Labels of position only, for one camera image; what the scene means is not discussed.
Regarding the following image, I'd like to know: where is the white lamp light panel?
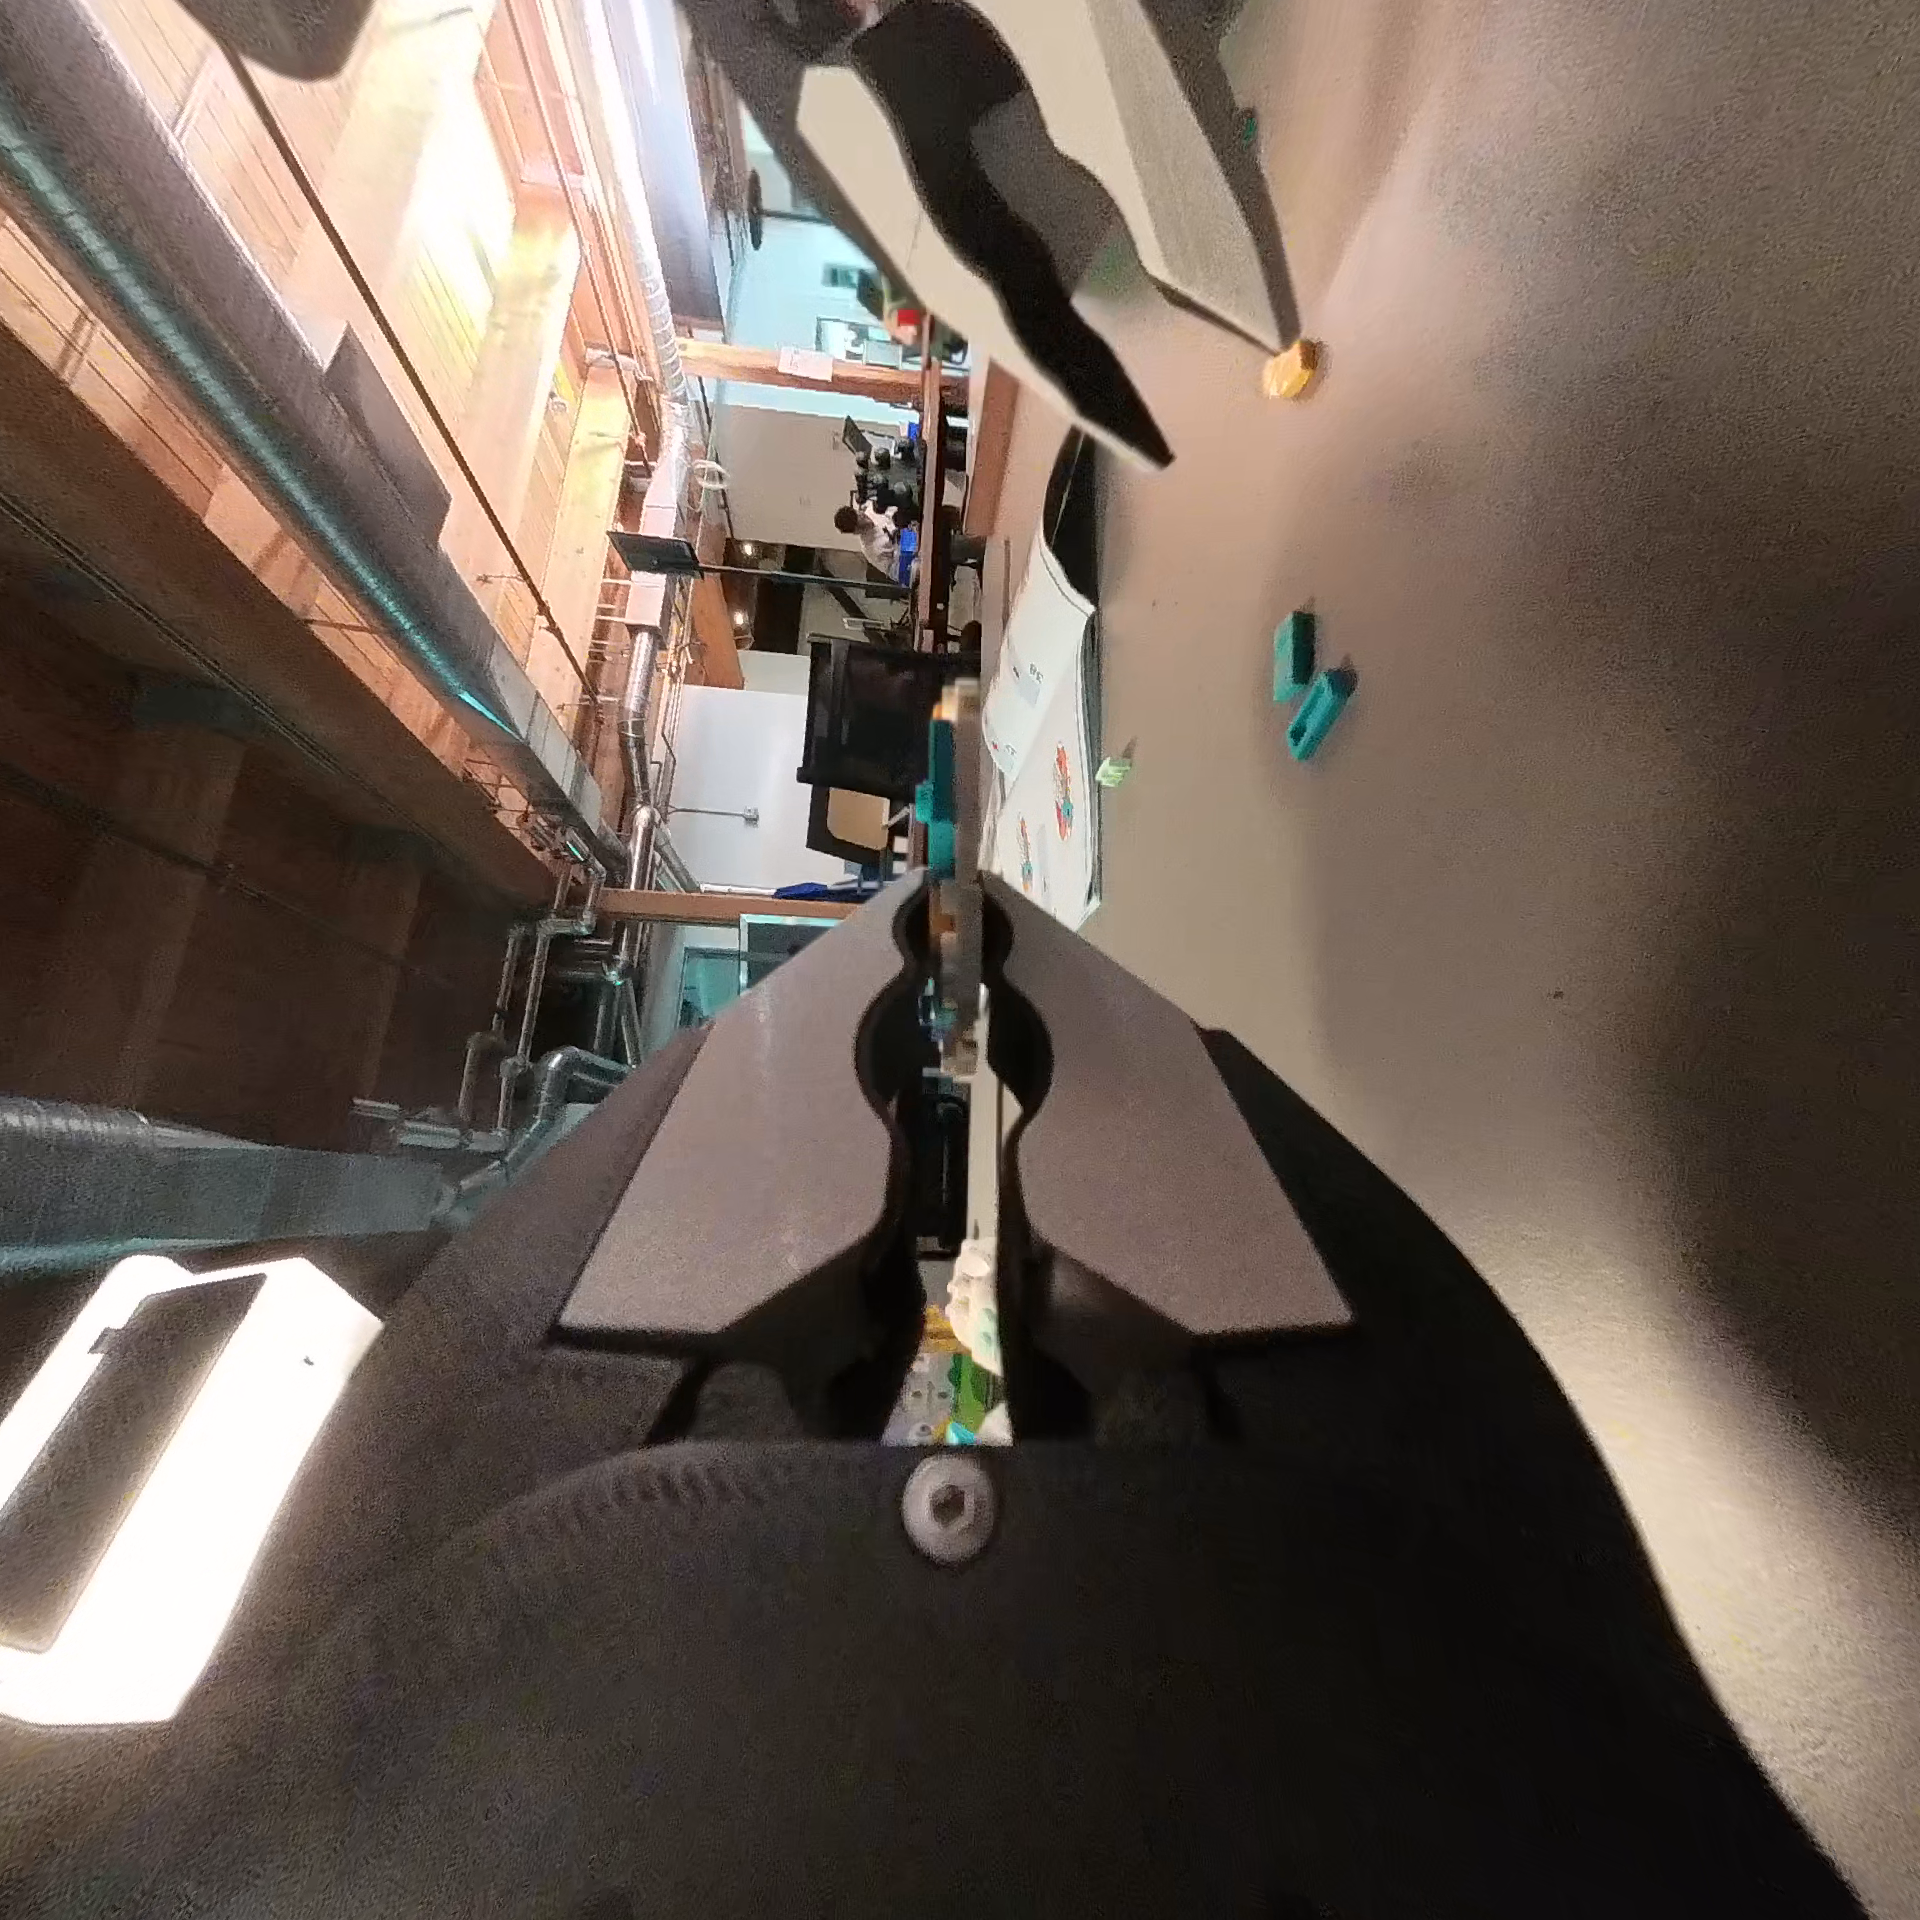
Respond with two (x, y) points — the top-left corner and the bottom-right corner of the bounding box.
(0, 1250), (384, 1729)

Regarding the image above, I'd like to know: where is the open instruction booklet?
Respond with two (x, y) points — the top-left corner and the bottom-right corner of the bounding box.
(985, 425), (1105, 931)

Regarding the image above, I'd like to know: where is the round white brick plate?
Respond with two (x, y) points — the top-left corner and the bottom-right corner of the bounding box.
(910, 676), (1004, 1078)

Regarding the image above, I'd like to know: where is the black office chair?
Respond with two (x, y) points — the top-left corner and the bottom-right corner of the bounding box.
(792, 639), (961, 797)

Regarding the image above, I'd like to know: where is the slim silver duct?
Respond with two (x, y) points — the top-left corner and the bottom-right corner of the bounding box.
(611, 627), (680, 899)

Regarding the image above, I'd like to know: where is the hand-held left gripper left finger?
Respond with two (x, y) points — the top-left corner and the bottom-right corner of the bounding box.
(558, 863), (949, 1442)

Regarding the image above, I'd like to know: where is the white brick animal model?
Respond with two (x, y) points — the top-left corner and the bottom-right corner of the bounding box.
(949, 1237), (1004, 1375)

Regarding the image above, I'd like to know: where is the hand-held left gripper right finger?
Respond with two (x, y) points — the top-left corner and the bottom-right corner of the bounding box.
(985, 883), (1356, 1442)

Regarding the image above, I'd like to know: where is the brown wooden desk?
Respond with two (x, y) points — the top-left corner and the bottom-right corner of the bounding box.
(914, 337), (1023, 651)

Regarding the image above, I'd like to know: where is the long grey ceiling duct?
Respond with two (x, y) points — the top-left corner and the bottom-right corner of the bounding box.
(0, 61), (625, 863)

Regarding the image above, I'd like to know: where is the grey pipe cluster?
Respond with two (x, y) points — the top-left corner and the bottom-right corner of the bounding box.
(351, 883), (680, 1157)

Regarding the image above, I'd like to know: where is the black panel on stand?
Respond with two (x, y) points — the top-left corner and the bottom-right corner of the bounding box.
(738, 920), (845, 1001)

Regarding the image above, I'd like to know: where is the silver ventilation duct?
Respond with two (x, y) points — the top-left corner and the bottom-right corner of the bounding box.
(0, 1095), (511, 1278)

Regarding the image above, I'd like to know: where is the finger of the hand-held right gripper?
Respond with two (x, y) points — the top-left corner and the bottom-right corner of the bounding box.
(792, 3), (1173, 473)
(959, 0), (1302, 361)

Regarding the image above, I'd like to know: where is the tan backed chair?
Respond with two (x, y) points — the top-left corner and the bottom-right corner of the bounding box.
(810, 785), (910, 863)

